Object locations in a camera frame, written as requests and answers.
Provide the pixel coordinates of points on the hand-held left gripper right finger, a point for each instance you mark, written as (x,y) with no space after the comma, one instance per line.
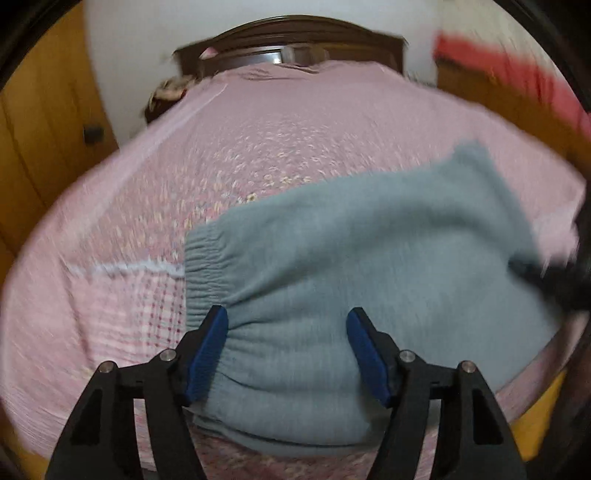
(367,355)

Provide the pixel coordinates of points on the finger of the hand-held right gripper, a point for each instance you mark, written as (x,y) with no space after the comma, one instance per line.
(528,272)

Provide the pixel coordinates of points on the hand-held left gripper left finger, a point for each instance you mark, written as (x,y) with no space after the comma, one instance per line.
(207,355)

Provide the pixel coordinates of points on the grey pants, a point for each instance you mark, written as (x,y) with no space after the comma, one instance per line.
(346,240)

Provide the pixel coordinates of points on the low wooden cabinet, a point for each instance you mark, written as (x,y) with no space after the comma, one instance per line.
(485,92)

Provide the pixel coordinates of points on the cream and red curtain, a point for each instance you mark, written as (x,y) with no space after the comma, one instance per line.
(508,64)

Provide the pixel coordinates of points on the pink floral bedspread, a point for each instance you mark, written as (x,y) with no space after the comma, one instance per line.
(231,138)

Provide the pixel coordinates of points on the dark wooden nightstand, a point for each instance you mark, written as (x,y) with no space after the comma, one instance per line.
(157,113)

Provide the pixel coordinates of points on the dark wooden headboard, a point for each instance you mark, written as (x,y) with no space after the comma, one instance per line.
(351,53)

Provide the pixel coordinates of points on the wooden wardrobe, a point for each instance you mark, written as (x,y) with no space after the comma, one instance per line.
(46,115)

